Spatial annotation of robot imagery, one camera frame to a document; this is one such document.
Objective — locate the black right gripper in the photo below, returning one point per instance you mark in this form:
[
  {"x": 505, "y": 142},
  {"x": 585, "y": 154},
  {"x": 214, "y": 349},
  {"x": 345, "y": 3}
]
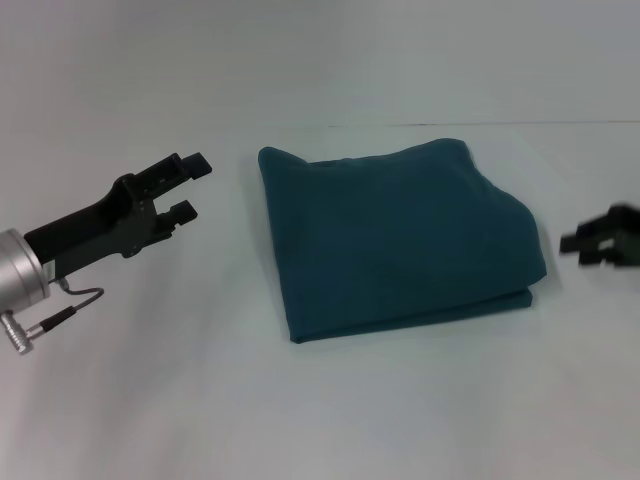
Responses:
[{"x": 615, "y": 237}]

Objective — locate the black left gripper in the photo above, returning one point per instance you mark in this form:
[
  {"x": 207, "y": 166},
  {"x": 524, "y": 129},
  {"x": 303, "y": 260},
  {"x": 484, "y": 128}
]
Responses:
[{"x": 100, "y": 227}]

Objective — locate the teal blue t-shirt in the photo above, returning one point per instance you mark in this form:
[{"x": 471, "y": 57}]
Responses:
[{"x": 400, "y": 240}]

